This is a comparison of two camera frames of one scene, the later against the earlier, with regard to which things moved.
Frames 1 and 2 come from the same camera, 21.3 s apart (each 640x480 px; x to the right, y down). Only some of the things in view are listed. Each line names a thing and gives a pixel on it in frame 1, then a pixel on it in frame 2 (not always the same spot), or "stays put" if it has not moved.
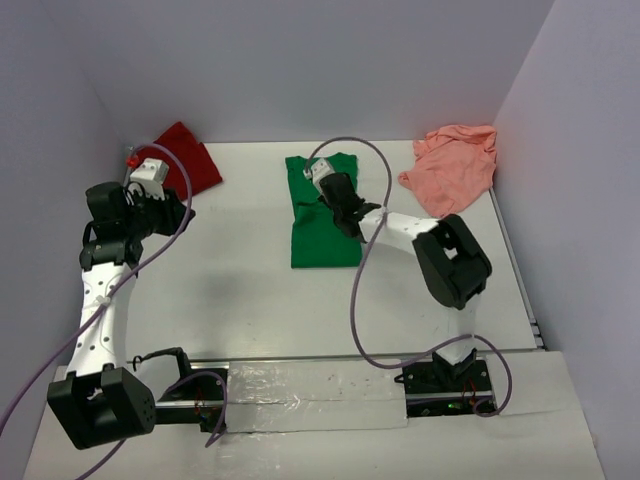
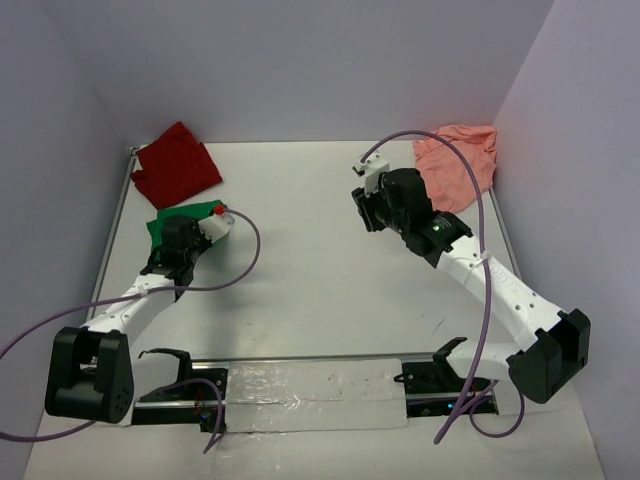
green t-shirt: (317, 240) → (198, 212)
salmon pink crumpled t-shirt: (452, 166) stays put
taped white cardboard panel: (314, 395) stays put
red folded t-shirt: (194, 155) stays put
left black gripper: (173, 213) → (204, 241)
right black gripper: (323, 199) → (365, 205)
